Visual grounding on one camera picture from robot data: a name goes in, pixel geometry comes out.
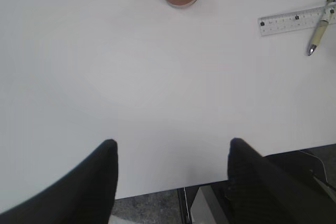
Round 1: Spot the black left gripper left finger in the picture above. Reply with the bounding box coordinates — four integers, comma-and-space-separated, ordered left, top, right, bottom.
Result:
1, 140, 119, 223

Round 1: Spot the clear plastic ruler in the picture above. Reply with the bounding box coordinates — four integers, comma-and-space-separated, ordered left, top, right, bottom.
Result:
258, 4, 335, 36

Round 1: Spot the cream green ballpoint pen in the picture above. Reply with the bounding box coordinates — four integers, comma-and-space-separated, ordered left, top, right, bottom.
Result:
307, 0, 335, 56

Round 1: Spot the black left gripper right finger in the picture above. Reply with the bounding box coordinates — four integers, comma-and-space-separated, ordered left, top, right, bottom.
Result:
227, 138, 335, 223

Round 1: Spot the grey box under table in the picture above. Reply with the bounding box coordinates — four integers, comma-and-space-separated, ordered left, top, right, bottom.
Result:
191, 185, 229, 224

